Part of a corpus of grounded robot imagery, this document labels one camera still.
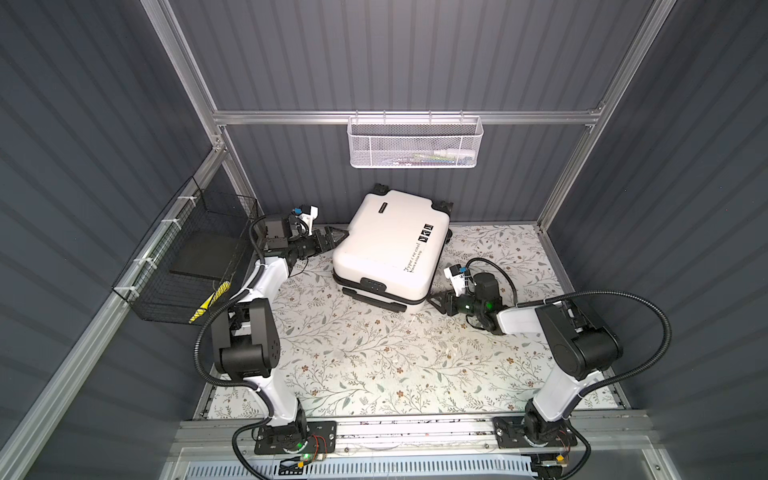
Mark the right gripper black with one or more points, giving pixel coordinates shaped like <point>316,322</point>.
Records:
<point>449,300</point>

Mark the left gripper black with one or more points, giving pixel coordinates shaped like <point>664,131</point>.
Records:
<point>319,247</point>

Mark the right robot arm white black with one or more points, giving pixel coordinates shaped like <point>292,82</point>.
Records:
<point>581,345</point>

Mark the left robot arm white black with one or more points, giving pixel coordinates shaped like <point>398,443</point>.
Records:
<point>246,343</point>

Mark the black pad in basket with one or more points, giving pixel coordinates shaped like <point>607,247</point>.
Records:
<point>205,255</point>

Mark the yellow black striped item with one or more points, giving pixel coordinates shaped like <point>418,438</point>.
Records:
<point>210,301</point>

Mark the floral table mat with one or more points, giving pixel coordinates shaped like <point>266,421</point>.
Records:
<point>341,357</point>

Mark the white ventilation grille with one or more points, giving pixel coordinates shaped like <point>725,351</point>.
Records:
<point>404,467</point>

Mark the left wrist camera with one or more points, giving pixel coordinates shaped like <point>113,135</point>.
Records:
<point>305,215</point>

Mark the black wire basket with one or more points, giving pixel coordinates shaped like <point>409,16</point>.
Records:
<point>151,291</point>

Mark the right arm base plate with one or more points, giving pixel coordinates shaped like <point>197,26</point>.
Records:
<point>510,431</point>

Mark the white wire basket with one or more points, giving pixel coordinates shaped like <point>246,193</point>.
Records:
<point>414,142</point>

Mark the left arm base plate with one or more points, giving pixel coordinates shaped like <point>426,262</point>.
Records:
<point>296,438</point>

